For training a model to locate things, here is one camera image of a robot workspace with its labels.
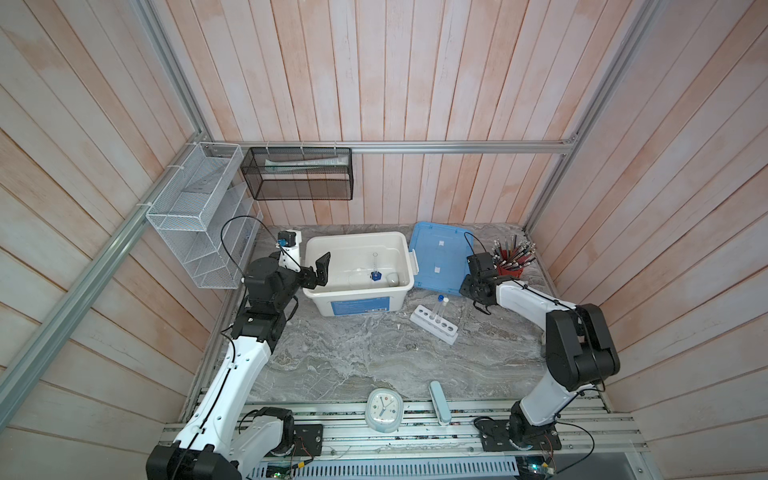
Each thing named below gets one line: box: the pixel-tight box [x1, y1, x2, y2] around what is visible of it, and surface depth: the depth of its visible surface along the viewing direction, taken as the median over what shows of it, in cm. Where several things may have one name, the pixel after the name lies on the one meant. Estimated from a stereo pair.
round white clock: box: [365, 388, 404, 433], surface depth 78 cm
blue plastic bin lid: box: [409, 222, 474, 295], surface depth 116 cm
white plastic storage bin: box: [303, 231, 419, 317], surface depth 99 cm
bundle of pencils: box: [492, 235, 536, 277], surface depth 94 cm
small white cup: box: [386, 272, 400, 287], surface depth 103 cm
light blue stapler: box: [428, 380, 453, 426], surface depth 78 cm
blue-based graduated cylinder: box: [370, 252, 382, 281], surface depth 106 cm
